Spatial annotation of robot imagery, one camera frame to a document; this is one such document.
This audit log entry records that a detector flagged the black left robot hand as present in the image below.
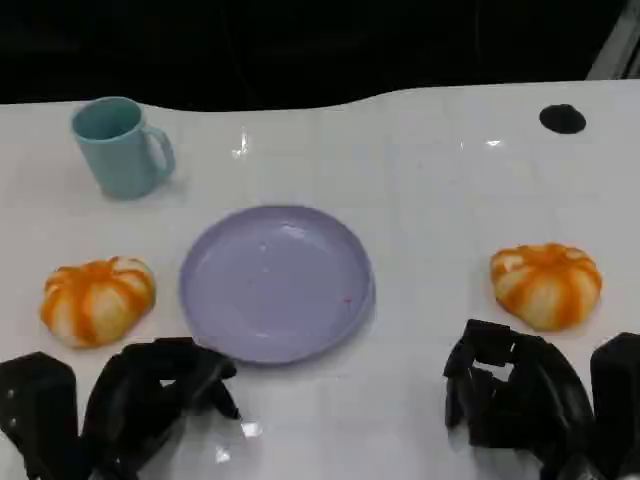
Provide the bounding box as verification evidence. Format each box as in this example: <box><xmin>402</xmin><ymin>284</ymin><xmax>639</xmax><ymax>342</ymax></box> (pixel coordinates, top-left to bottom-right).
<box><xmin>81</xmin><ymin>336</ymin><xmax>245</xmax><ymax>480</ymax></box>

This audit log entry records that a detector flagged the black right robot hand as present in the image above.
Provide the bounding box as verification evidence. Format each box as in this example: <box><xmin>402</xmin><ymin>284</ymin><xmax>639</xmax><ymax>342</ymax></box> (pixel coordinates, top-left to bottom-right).
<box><xmin>442</xmin><ymin>319</ymin><xmax>609</xmax><ymax>480</ymax></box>

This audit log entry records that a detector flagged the orange and white bread roll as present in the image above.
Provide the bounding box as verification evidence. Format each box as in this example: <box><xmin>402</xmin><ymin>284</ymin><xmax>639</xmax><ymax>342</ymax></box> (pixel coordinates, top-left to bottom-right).
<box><xmin>489</xmin><ymin>242</ymin><xmax>603</xmax><ymax>333</ymax></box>
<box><xmin>39</xmin><ymin>256</ymin><xmax>158</xmax><ymax>350</ymax></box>

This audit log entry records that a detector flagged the lilac plate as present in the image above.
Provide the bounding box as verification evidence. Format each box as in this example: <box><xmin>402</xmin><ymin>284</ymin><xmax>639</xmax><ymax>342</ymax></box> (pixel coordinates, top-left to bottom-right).
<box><xmin>178</xmin><ymin>204</ymin><xmax>377</xmax><ymax>370</ymax></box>

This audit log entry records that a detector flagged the pale green mug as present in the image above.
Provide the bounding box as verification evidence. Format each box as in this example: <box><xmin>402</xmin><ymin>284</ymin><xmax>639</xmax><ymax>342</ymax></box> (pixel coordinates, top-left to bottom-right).
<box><xmin>69</xmin><ymin>96</ymin><xmax>177</xmax><ymax>202</ymax></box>

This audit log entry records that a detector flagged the black table grommet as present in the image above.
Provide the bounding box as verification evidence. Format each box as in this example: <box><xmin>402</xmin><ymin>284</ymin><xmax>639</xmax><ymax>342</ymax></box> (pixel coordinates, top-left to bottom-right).
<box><xmin>538</xmin><ymin>103</ymin><xmax>587</xmax><ymax>135</ymax></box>

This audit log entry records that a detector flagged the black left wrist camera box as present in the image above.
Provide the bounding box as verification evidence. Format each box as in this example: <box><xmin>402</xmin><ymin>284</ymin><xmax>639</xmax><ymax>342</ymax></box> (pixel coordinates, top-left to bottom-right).
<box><xmin>0</xmin><ymin>350</ymin><xmax>82</xmax><ymax>480</ymax></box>

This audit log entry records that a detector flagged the grey metal frame post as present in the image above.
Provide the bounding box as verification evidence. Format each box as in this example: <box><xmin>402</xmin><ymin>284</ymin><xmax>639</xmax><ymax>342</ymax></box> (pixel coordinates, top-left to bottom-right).
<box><xmin>583</xmin><ymin>0</ymin><xmax>640</xmax><ymax>81</ymax></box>

